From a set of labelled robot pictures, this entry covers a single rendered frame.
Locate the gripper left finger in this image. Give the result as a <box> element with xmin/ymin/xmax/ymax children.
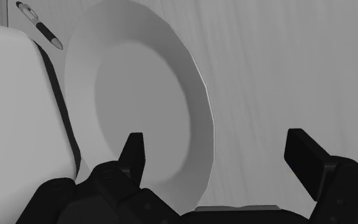
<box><xmin>15</xmin><ymin>132</ymin><xmax>183</xmax><ymax>224</ymax></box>

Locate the black and silver pen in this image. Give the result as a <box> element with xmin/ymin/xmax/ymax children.
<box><xmin>15</xmin><ymin>1</ymin><xmax>64</xmax><ymax>51</ymax></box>

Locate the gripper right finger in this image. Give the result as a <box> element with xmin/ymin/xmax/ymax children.
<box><xmin>284</xmin><ymin>128</ymin><xmax>358</xmax><ymax>224</ymax></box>

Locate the white round plate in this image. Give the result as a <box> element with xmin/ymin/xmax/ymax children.
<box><xmin>64</xmin><ymin>0</ymin><xmax>216</xmax><ymax>216</ymax></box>

